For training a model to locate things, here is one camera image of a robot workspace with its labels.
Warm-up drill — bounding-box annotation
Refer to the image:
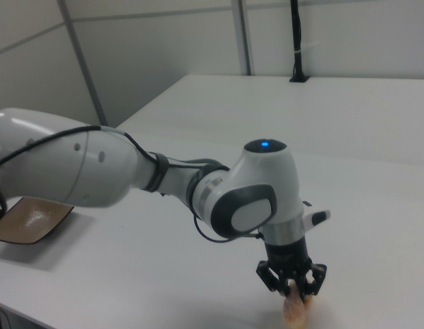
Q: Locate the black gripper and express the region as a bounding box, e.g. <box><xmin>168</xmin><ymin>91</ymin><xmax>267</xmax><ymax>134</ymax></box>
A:
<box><xmin>255</xmin><ymin>236</ymin><xmax>328</xmax><ymax>297</ymax></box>

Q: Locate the sugar-coated bread roll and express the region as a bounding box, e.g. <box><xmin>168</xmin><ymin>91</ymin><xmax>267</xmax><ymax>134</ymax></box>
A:
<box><xmin>282</xmin><ymin>280</ymin><xmax>314</xmax><ymax>327</ymax></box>

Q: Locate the square brown ceramic plate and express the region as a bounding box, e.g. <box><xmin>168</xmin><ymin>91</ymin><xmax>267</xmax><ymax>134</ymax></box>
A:
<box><xmin>0</xmin><ymin>197</ymin><xmax>75</xmax><ymax>245</ymax></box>

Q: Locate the black pole with clamp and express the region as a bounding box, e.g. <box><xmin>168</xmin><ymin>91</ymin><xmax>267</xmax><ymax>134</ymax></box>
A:
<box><xmin>288</xmin><ymin>0</ymin><xmax>311</xmax><ymax>84</ymax></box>

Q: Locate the grey partition post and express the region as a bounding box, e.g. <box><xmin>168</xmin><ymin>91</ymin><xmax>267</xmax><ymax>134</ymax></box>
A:
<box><xmin>231</xmin><ymin>0</ymin><xmax>252</xmax><ymax>77</ymax></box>
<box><xmin>57</xmin><ymin>0</ymin><xmax>108</xmax><ymax>126</ymax></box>

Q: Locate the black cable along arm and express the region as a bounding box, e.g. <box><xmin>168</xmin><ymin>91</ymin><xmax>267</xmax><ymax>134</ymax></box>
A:
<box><xmin>0</xmin><ymin>125</ymin><xmax>172</xmax><ymax>172</ymax></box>

